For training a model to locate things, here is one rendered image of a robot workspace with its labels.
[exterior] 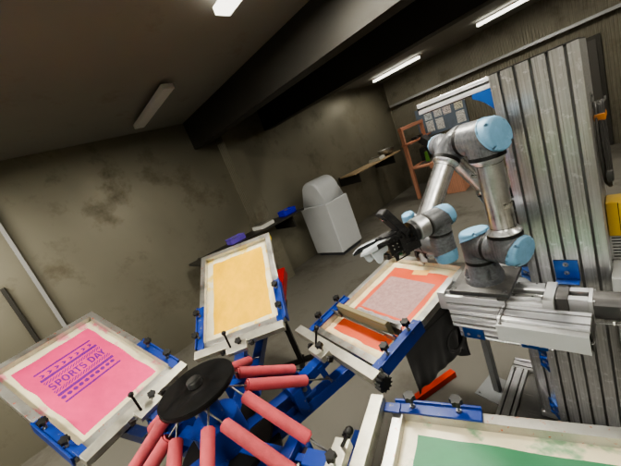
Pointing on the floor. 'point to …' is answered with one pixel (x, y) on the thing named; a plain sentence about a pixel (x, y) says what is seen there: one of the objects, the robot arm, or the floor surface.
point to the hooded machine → (329, 216)
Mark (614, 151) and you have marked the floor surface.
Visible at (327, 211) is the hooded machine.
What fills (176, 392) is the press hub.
